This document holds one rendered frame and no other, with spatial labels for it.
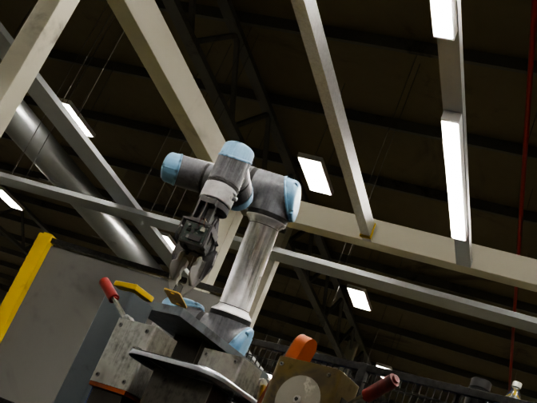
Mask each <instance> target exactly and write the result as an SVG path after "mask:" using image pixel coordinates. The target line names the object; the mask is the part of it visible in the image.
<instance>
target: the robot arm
mask: <svg viewBox="0 0 537 403"><path fill-rule="evenodd" d="M253 158H254V152H253V151H252V149H251V148H250V147H248V146H247V145H246V144H244V143H242V142H238V141H227V142H226V143H225V144H224V145H223V147H222V149H221V152H220V153H218V157H217V160H216V161H215V163H212V162H207V161H203V160H200V159H196V158H191V157H188V156H185V155H183V154H177V153H170V154H168V155H167V156H166V157H165V160H164V161H163V163H162V166H161V179H162V181H164V182H167V183H169V184H171V185H172V186H178V187H181V188H183V189H187V190H191V191H193V192H197V193H199V194H200V195H199V200H198V202H197V206H196V208H195V210H194V211H193V214H192V217H186V216H183V218H182V219H181V222H180V224H179V226H178V228H177V231H176V233H175V234H174V236H173V237H174V239H175V241H177V240H178V241H179V244H177V245H176V246H175V247H174V249H173V253H172V261H171V262H170V263H169V289H171V290H174V291H176V289H177V284H178V282H179V280H180V279H181V274H182V272H183V270H184V269H186V268H187V266H188V264H189V262H188V260H187V258H186V257H185V254H186V255H187V257H189V256H191V255H193V256H194V257H198V259H197V261H195V262H194V263H193V265H192V267H191V269H190V271H189V277H188V278H187V282H186V284H185V285H184V286H182V289H181V292H180V294H181V296H182V297H183V296H185V295H186V294H187V293H189V292H190V291H191V290H192V289H194V288H195V287H196V286H197V285H198V284H199V283H200V281H202V280H203V279H204V278H205V277H206V276H207V275H208V273H209V272H210V271H211V270H212V268H213V267H214V264H215V261H216V257H217V255H218V252H217V251H216V247H217V246H219V245H218V243H217V239H218V236H217V235H218V228H219V221H220V219H225V218H227V216H228V213H229V211H230V210H234V211H241V210H243V209H246V208H248V211H247V216H248V218H249V224H248V226H247V229H246V231H245V235H244V237H243V239H242V242H241V246H240V248H239V250H238V253H237V256H236V259H235V261H234V263H233V267H232V269H231V272H230V274H229V278H228V280H227V282H226V285H225V288H224V291H223V294H222V295H221V299H220V301H219V303H218V304H216V305H214V306H212V307H211V310H210V311H209V313H206V312H205V308H204V306H203V305H201V304H200V303H198V302H195V301H193V300H190V299H188V298H184V297H183V299H184V301H185V304H186V305H187V309H186V308H184V309H185V310H187V311H188V312H189V313H191V314H192V315H193V316H194V317H195V318H196V319H198V320H199V321H200V322H202V323H203V324H204V325H206V326H207V327H208V328H210V329H211V330H212V331H213V332H214V333H215V334H217V335H218V336H219V337H221V338H222V339H223V340H225V341H226V342H227V343H229V344H230V345H231V346H232V347H233V348H234V349H236V350H237V351H238V352H240V353H241V354H242V355H245V354H246V352H247V351H248V349H249V346H250V344H251V342H252V339H253V334H254V331H253V329H252V328H250V325H251V323H252V321H251V319H250V316H249V311H250V309H251V306H252V303H253V300H254V297H255V295H256V293H257V289H258V287H259V284H260V282H261V278H262V276H263V273H264V271H265V267H266V265H267V262H268V260H269V256H270V254H271V252H272V248H273V246H274V243H275V240H276V237H277V234H278V232H280V231H281V230H283V229H285V228H286V226H287V224H288V222H290V223H291V222H294V221H295V220H296V217H297V214H298V211H299V207H300V197H301V187H300V183H299V182H298V181H297V180H294V179H291V178H288V177H287V176H283V175H279V174H275V173H273V172H269V171H267V170H263V169H259V168H256V167H254V166H252V162H253ZM181 224H182V227H181ZM180 227H181V230H180V232H179V234H177V232H178V230H179V229H180Z"/></svg>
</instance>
